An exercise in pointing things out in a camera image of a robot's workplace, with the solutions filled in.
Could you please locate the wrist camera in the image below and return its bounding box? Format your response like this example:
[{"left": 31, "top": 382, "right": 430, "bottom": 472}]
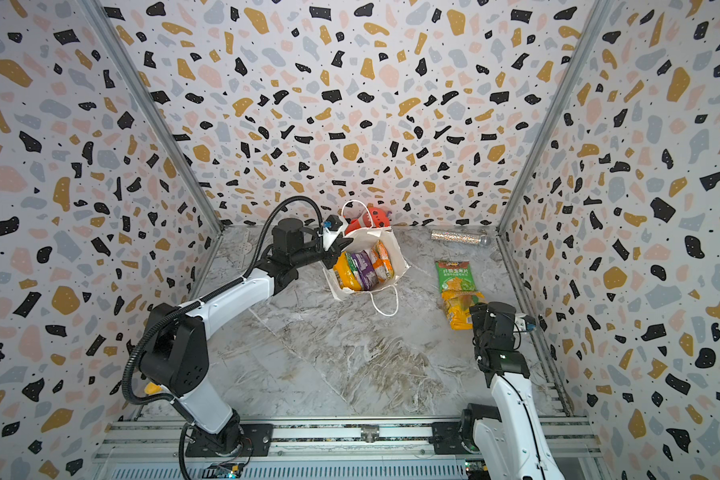
[
  {"left": 514, "top": 313, "right": 537, "bottom": 333},
  {"left": 321, "top": 214, "right": 347, "bottom": 251}
]

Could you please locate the corner aluminium post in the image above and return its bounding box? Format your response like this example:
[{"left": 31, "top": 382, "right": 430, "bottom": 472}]
[
  {"left": 81, "top": 1, "right": 223, "bottom": 233},
  {"left": 495, "top": 0, "right": 614, "bottom": 235}
]

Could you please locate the purple snack packet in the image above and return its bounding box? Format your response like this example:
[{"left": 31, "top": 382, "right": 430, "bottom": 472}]
[{"left": 350, "top": 251, "right": 379, "bottom": 291}]

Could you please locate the green snack packet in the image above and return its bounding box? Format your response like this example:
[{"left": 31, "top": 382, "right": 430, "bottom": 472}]
[{"left": 435, "top": 260, "right": 476, "bottom": 293}]

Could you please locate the right corner aluminium post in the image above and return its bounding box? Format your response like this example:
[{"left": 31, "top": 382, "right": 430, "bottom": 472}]
[{"left": 495, "top": 0, "right": 614, "bottom": 235}]

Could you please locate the yellow plush toy red dress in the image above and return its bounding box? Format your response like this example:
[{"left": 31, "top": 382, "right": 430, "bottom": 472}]
[{"left": 144, "top": 382, "right": 163, "bottom": 396}]

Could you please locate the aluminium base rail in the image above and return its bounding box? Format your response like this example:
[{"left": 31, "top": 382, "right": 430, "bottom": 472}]
[{"left": 92, "top": 417, "right": 609, "bottom": 479}]

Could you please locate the clear glitter plastic bottle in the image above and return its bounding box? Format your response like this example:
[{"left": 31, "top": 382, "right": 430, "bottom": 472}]
[{"left": 430, "top": 230, "right": 491, "bottom": 247}]

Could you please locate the orange snack stick packet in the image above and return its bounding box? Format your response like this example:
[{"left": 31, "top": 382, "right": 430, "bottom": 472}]
[{"left": 371, "top": 241, "right": 395, "bottom": 282}]

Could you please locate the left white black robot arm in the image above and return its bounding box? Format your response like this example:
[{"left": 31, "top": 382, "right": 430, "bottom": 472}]
[{"left": 123, "top": 215, "right": 352, "bottom": 455}]

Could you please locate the green circuit board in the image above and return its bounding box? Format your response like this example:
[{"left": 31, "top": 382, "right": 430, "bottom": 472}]
[{"left": 203, "top": 463, "right": 245, "bottom": 479}]

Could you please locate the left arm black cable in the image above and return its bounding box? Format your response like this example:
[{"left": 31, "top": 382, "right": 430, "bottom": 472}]
[{"left": 121, "top": 196, "right": 326, "bottom": 407}]

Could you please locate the red shark plush toy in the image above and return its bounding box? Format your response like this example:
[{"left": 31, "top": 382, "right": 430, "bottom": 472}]
[{"left": 346, "top": 206, "right": 391, "bottom": 234}]

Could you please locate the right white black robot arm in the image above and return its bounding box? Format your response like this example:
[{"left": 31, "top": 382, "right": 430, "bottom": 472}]
[{"left": 460, "top": 302, "right": 563, "bottom": 479}]

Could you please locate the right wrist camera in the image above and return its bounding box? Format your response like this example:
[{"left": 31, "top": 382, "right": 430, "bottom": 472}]
[{"left": 514, "top": 313, "right": 537, "bottom": 333}]

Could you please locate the yellow chips packet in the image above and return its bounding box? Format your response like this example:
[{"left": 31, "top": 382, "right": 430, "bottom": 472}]
[{"left": 441, "top": 290, "right": 485, "bottom": 330}]

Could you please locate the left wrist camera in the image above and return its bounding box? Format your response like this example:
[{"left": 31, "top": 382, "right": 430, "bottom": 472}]
[{"left": 321, "top": 214, "right": 347, "bottom": 251}]

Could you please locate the left corner aluminium post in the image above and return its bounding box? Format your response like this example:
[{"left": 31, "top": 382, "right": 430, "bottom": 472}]
[{"left": 81, "top": 1, "right": 223, "bottom": 233}]

